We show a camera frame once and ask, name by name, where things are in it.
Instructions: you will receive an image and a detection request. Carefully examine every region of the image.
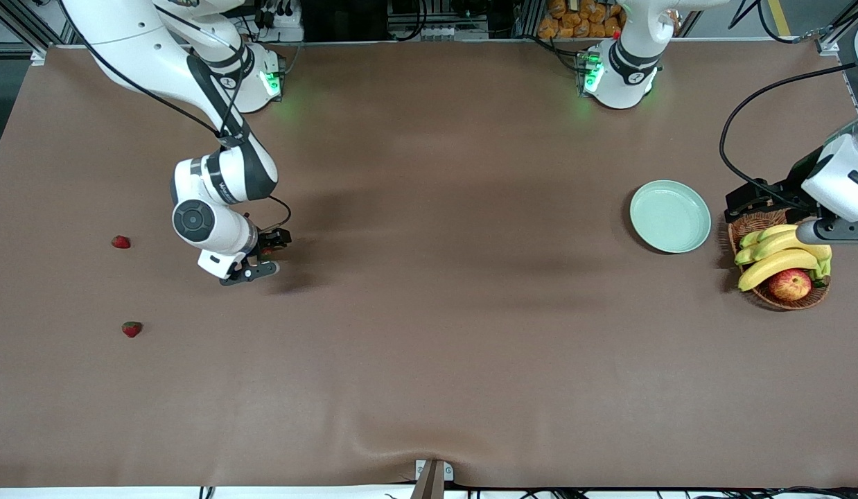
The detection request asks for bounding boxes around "pale green round plate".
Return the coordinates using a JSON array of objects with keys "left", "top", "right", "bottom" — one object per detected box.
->
[{"left": 629, "top": 180, "right": 712, "bottom": 254}]

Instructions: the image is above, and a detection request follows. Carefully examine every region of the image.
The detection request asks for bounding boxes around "brown wicker basket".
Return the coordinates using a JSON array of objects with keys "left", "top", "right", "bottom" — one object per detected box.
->
[{"left": 728, "top": 208, "right": 832, "bottom": 311}]

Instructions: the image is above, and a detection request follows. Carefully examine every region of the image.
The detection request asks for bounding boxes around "small greenish yellow banana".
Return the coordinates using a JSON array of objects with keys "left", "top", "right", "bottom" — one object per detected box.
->
[{"left": 739, "top": 224, "right": 811, "bottom": 249}]

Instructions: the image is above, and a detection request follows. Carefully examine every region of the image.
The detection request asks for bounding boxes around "red apple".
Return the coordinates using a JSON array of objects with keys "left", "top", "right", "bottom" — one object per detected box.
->
[{"left": 768, "top": 269, "right": 812, "bottom": 301}]

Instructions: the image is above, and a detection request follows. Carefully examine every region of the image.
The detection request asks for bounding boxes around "brown table cover sheet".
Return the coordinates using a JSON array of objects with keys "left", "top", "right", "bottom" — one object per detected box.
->
[{"left": 0, "top": 40, "right": 858, "bottom": 490}]

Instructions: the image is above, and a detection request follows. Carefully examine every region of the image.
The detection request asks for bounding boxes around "white power strip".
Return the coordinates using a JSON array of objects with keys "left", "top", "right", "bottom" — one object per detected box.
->
[{"left": 256, "top": 0, "right": 305, "bottom": 32}]

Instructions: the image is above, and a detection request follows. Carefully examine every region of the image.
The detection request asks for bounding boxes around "orange packaged snack pile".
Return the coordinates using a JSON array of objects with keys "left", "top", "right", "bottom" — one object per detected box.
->
[{"left": 537, "top": 0, "right": 627, "bottom": 40}]

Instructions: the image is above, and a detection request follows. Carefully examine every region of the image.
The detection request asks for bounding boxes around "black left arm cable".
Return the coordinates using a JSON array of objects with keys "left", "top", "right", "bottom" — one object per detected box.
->
[{"left": 720, "top": 62, "right": 856, "bottom": 209}]

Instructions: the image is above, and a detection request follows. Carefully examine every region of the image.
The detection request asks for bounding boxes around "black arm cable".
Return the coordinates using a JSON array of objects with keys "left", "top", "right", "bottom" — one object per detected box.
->
[
  {"left": 720, "top": 62, "right": 856, "bottom": 209},
  {"left": 58, "top": 0, "right": 292, "bottom": 233}
]

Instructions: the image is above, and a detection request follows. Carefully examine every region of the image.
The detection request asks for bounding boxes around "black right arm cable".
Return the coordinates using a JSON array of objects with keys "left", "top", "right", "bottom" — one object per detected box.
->
[{"left": 58, "top": 0, "right": 292, "bottom": 233}]

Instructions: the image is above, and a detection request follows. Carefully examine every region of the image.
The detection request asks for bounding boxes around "aluminium frame strut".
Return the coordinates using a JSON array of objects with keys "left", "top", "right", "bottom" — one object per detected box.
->
[
  {"left": 0, "top": 0, "right": 76, "bottom": 48},
  {"left": 814, "top": 0, "right": 858, "bottom": 51}
]

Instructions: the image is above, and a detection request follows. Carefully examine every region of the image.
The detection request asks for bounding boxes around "metal table edge bracket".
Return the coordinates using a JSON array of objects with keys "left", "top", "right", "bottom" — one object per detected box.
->
[{"left": 410, "top": 459, "right": 455, "bottom": 499}]

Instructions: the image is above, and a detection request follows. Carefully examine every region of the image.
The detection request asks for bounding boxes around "aluminium frame post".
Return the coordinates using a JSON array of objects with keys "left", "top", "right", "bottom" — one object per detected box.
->
[{"left": 511, "top": 0, "right": 545, "bottom": 39}]

